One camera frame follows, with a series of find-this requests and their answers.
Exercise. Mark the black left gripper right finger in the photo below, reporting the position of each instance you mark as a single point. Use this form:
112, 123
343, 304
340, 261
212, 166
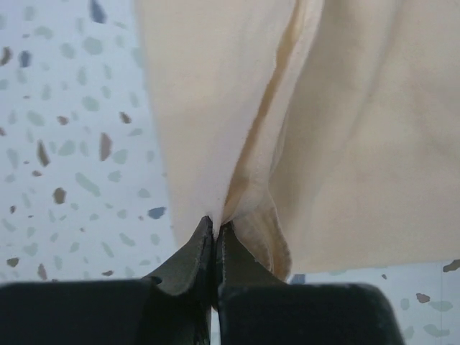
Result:
255, 307

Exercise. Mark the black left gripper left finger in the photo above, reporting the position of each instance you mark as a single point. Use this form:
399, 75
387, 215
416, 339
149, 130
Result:
171, 305

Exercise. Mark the beige cloth wrap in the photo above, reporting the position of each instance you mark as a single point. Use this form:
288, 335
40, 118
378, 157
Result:
327, 132

